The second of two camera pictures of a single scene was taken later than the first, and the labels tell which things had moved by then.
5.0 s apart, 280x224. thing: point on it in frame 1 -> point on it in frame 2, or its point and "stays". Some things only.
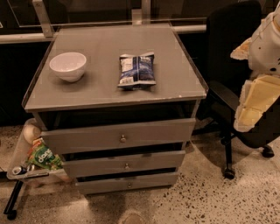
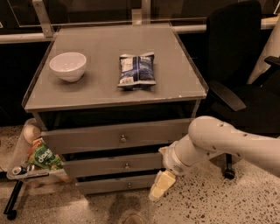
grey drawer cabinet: (119, 103) stays
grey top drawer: (116, 136) stays
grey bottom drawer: (154, 181) stays
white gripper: (266, 52) -> (171, 162)
